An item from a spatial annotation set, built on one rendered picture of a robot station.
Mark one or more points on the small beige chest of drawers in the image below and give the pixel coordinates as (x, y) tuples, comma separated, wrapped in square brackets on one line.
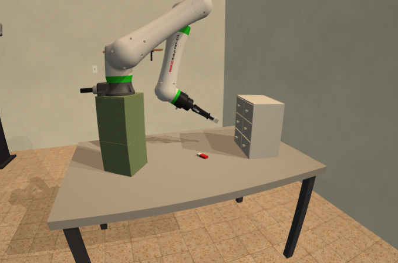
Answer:
[(267, 120)]

